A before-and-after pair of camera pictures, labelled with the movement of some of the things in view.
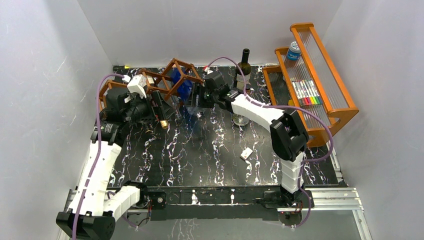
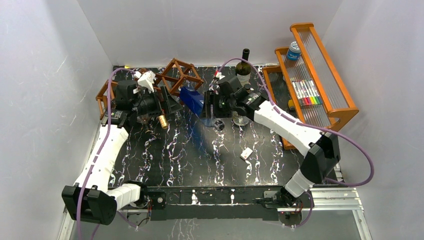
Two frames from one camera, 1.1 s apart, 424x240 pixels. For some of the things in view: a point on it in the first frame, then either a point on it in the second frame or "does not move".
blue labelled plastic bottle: [185, 94] → [194, 101]
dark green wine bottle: [246, 69] does not move
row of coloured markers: [307, 93] does not move
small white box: [246, 153] does not move
